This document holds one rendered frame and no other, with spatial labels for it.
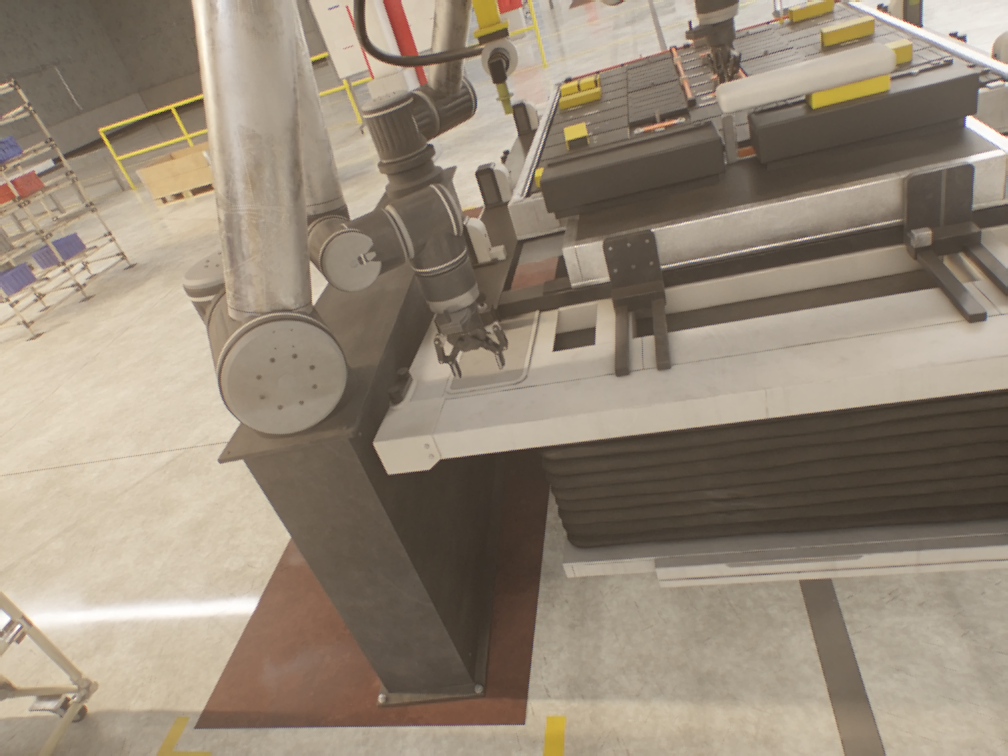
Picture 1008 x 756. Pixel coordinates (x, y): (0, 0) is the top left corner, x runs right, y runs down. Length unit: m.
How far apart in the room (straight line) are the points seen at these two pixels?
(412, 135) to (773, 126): 1.45
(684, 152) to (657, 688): 1.29
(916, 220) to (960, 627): 0.95
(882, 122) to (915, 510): 0.82
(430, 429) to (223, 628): 1.41
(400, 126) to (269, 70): 1.67
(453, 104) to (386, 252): 1.72
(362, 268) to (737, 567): 0.96
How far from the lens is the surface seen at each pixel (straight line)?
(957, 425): 1.46
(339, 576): 1.72
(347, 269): 1.20
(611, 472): 1.44
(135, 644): 2.81
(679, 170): 1.72
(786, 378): 1.30
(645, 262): 1.57
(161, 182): 10.73
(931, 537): 1.60
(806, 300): 1.65
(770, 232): 1.61
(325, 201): 1.34
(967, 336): 1.39
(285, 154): 1.08
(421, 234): 1.22
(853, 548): 1.57
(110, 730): 2.60
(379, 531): 1.58
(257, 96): 1.07
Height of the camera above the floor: 1.60
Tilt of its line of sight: 30 degrees down
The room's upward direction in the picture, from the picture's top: 20 degrees counter-clockwise
